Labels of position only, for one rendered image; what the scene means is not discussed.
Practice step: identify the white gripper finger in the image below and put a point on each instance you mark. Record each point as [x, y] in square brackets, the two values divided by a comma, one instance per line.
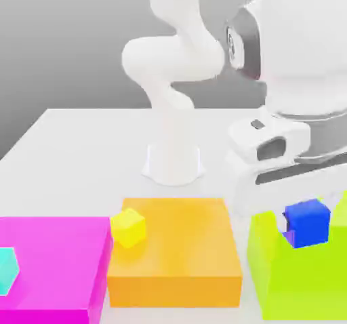
[282, 221]
[333, 200]

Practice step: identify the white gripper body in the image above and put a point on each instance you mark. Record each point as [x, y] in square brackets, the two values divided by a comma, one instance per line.
[282, 191]

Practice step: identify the small blue cube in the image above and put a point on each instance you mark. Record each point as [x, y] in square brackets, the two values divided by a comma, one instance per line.
[309, 223]

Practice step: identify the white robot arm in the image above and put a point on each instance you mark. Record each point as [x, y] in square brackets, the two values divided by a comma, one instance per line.
[173, 58]

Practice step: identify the small yellow cube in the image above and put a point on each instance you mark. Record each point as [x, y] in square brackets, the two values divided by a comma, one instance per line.
[128, 227]

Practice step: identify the small cyan cube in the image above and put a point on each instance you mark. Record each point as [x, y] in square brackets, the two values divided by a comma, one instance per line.
[7, 271]

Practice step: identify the large lime green box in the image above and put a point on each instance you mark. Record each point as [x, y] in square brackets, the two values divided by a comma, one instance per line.
[301, 280]

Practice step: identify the large orange box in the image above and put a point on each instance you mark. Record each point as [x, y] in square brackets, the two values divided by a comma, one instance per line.
[179, 248]

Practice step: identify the large magenta box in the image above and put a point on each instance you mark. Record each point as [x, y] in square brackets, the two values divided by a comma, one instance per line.
[54, 269]

